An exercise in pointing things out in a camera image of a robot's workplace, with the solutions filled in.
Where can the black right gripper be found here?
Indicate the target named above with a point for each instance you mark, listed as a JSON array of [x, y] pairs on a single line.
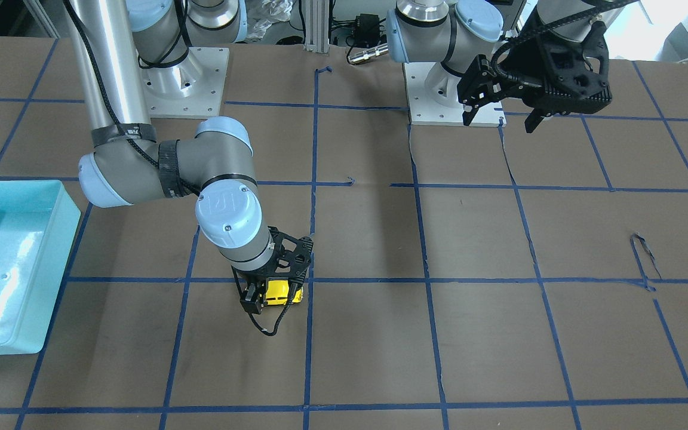
[[258, 278]]

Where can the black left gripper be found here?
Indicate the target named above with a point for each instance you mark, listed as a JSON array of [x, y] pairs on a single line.
[[521, 62]]

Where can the yellow beetle toy car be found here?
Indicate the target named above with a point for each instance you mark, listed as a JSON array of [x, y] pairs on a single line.
[[276, 292]]

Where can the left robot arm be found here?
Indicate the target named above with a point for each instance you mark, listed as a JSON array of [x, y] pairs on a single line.
[[462, 58]]

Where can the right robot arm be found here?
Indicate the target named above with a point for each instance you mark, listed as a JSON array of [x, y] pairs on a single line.
[[128, 50]]

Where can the light blue plastic bin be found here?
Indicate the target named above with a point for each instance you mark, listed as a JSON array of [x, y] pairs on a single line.
[[38, 223]]

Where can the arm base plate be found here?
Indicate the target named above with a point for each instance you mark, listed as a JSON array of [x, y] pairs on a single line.
[[192, 89], [432, 95]]

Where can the aluminium frame post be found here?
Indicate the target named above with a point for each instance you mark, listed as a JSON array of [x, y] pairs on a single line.
[[316, 26]]

